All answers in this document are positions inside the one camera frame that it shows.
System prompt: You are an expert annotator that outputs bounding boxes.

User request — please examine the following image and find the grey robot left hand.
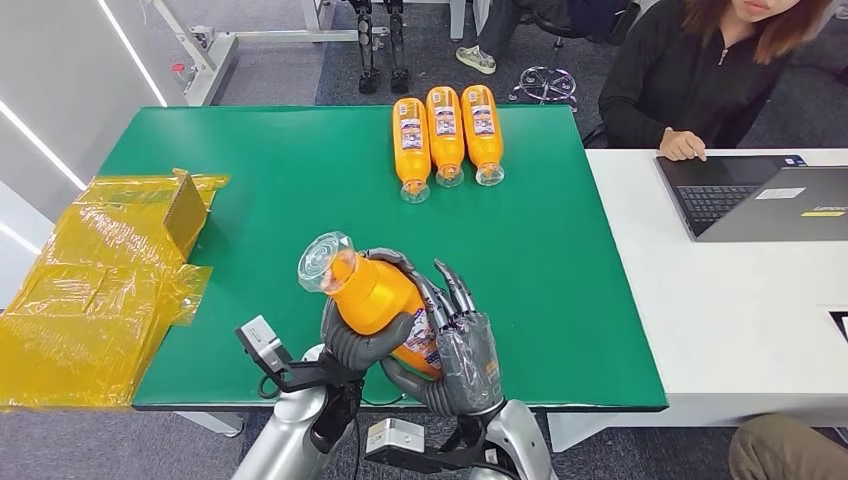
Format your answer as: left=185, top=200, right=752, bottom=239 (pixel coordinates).
left=321, top=298, right=417, bottom=373

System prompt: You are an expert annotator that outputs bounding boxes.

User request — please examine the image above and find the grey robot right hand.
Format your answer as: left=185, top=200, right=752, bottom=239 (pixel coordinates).
left=364, top=247, right=505, bottom=419

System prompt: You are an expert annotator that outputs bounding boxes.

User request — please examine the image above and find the orange juice bottle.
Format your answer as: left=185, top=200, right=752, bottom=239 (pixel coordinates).
left=425, top=86, right=466, bottom=189
left=392, top=97, right=432, bottom=205
left=460, top=84, right=506, bottom=187
left=297, top=231, right=444, bottom=380

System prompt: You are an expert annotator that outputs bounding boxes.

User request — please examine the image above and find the white table leg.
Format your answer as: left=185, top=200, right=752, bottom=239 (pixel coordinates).
left=173, top=411, right=245, bottom=439

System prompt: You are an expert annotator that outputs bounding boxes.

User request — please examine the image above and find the green table mat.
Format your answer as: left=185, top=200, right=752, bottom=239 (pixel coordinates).
left=97, top=105, right=669, bottom=413

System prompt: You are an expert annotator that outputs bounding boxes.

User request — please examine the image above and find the yellow taped cardboard box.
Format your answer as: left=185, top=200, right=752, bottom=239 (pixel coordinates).
left=0, top=168, right=232, bottom=411

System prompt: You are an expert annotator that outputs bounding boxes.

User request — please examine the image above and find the white desk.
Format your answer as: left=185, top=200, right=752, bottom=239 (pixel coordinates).
left=548, top=148, right=848, bottom=454

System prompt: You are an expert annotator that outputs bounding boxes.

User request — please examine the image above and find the chrome base stool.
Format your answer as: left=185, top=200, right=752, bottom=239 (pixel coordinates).
left=506, top=9, right=637, bottom=113

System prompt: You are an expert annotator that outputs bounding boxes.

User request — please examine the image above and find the black robot leg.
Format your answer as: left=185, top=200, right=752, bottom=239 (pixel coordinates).
left=352, top=0, right=382, bottom=95
left=386, top=0, right=411, bottom=95

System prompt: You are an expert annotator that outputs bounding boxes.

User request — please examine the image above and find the person's hand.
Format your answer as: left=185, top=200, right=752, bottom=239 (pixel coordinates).
left=659, top=127, right=708, bottom=162

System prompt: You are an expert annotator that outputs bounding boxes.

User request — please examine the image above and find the grey laptop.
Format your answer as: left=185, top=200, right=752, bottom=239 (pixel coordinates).
left=655, top=154, right=848, bottom=243

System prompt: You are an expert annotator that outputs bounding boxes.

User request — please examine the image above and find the person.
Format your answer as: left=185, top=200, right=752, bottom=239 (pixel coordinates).
left=582, top=0, right=833, bottom=162
left=455, top=0, right=551, bottom=75

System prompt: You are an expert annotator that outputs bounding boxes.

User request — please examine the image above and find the person's leg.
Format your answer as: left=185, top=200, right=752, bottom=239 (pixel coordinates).
left=728, top=413, right=848, bottom=480

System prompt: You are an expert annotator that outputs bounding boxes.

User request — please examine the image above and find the white furniture leg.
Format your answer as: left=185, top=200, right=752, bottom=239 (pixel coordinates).
left=449, top=0, right=495, bottom=41

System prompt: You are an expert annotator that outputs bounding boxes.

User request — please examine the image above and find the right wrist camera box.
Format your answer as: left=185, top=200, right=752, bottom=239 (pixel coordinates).
left=365, top=418, right=498, bottom=476

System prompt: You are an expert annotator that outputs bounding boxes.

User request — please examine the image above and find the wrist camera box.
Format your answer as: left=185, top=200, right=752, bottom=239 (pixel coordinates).
left=365, top=418, right=498, bottom=476
left=235, top=315, right=346, bottom=393

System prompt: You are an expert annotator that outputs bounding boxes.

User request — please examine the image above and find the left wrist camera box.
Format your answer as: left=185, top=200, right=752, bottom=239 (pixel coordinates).
left=235, top=315, right=346, bottom=393

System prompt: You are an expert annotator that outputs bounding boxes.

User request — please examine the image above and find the white metal frame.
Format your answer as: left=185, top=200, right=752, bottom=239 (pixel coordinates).
left=148, top=0, right=392, bottom=108

